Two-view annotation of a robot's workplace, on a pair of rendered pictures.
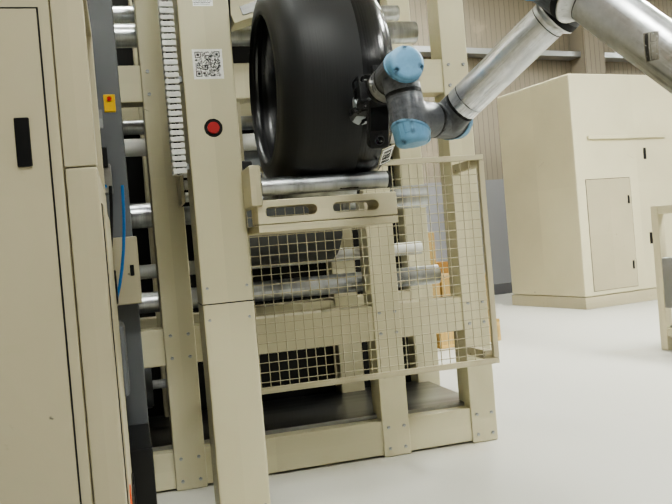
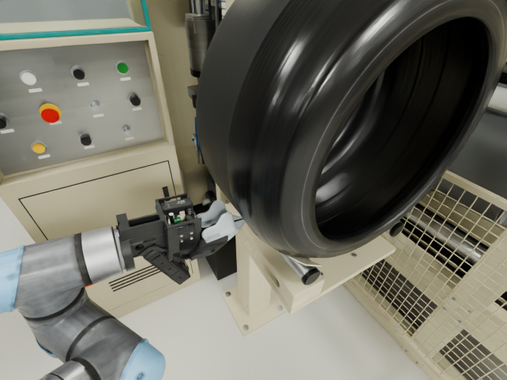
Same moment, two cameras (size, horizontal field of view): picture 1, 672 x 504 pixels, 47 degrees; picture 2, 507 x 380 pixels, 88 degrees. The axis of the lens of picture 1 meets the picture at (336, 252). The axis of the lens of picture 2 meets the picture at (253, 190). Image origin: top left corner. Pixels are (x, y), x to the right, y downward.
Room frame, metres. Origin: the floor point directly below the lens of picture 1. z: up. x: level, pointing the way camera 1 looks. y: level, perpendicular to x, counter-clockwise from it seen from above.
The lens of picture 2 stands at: (1.80, -0.43, 1.39)
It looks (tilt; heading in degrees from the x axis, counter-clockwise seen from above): 38 degrees down; 75
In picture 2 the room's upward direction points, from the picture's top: 1 degrees clockwise
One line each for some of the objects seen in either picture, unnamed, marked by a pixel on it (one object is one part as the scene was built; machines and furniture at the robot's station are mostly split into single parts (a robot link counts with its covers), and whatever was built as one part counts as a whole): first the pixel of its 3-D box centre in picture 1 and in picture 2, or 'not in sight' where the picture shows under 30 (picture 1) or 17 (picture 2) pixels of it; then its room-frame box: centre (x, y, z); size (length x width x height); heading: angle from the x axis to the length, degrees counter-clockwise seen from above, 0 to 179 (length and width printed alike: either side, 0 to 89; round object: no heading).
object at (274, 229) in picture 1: (312, 225); (305, 232); (2.10, 0.06, 0.80); 0.37 x 0.36 x 0.02; 15
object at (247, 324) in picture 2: not in sight; (253, 301); (2.01, 0.30, 0.01); 0.27 x 0.27 x 0.02; 15
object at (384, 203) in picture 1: (324, 208); (265, 241); (1.96, 0.02, 0.83); 0.36 x 0.09 x 0.06; 105
